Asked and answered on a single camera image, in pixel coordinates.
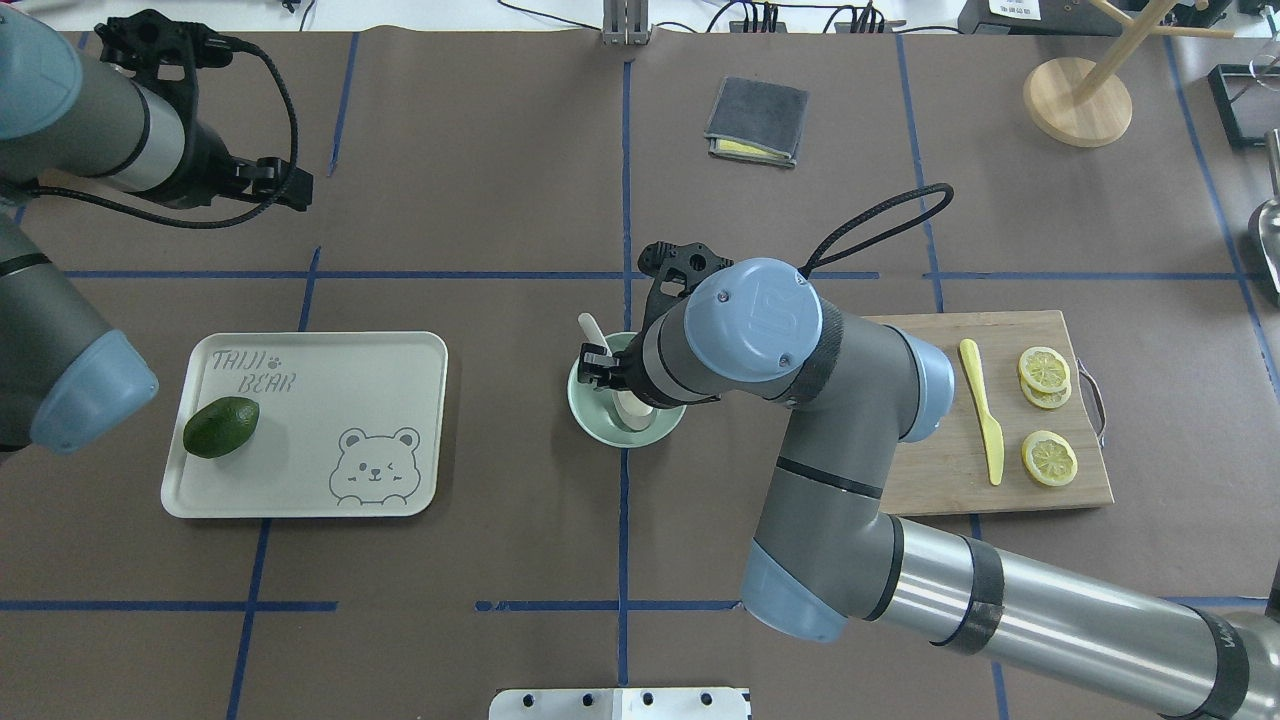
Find stacked lemon slices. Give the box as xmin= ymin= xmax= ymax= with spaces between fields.
xmin=1018 ymin=346 xmax=1073 ymax=410

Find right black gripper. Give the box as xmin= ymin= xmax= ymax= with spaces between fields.
xmin=579 ymin=242 xmax=735 ymax=393

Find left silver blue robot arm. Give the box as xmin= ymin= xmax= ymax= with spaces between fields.
xmin=1 ymin=4 xmax=314 ymax=457

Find light green bowl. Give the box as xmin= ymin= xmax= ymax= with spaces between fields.
xmin=566 ymin=360 xmax=687 ymax=448

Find white bear tray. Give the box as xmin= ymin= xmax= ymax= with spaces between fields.
xmin=160 ymin=331 xmax=449 ymax=519

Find aluminium frame post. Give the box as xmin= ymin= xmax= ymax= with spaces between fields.
xmin=600 ymin=0 xmax=652 ymax=46

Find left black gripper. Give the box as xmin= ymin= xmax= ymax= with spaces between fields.
xmin=95 ymin=10 xmax=314 ymax=211

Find wine glass rack tray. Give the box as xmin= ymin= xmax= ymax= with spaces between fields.
xmin=1207 ymin=63 xmax=1279 ymax=149

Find wooden mug tree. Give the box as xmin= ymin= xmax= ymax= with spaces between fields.
xmin=1021 ymin=1 xmax=1235 ymax=149

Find grey yellow folded cloth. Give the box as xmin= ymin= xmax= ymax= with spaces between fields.
xmin=704 ymin=76 xmax=812 ymax=169

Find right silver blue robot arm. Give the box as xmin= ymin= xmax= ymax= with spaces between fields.
xmin=577 ymin=242 xmax=1277 ymax=719

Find steel scoop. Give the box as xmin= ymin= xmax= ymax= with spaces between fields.
xmin=1249 ymin=128 xmax=1279 ymax=305

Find green avocado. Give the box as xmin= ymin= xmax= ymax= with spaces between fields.
xmin=182 ymin=396 xmax=260 ymax=459

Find yellow plastic knife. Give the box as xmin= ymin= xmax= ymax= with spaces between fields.
xmin=959 ymin=338 xmax=1005 ymax=486

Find lemon slice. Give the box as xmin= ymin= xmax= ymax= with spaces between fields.
xmin=1021 ymin=430 xmax=1079 ymax=488

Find bamboo cutting board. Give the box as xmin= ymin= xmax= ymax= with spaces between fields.
xmin=877 ymin=311 xmax=1114 ymax=516

